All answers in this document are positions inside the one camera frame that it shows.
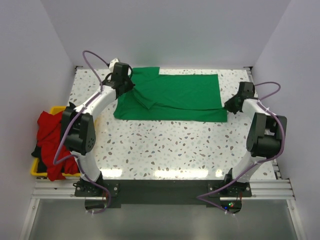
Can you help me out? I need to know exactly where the green t shirt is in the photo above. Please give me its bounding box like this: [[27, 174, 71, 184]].
[[113, 67, 228, 123]]

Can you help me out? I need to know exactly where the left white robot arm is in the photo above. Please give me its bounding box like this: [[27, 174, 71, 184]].
[[53, 62, 135, 196]]

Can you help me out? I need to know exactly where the yellow plastic bin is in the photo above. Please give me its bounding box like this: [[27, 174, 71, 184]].
[[32, 106, 80, 178]]

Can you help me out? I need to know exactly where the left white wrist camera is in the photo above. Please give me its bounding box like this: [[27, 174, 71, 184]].
[[108, 58, 120, 70]]

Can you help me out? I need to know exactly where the red t shirt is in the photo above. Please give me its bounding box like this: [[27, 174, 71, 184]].
[[36, 111, 80, 181]]

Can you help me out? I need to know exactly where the black t shirt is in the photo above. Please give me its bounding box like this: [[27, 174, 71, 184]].
[[31, 111, 63, 174]]

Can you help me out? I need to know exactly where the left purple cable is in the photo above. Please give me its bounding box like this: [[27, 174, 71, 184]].
[[52, 50, 112, 215]]

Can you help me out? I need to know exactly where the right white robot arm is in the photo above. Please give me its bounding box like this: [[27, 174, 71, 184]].
[[222, 81, 287, 197]]

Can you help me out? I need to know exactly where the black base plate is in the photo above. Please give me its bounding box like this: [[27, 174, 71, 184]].
[[73, 179, 252, 213]]

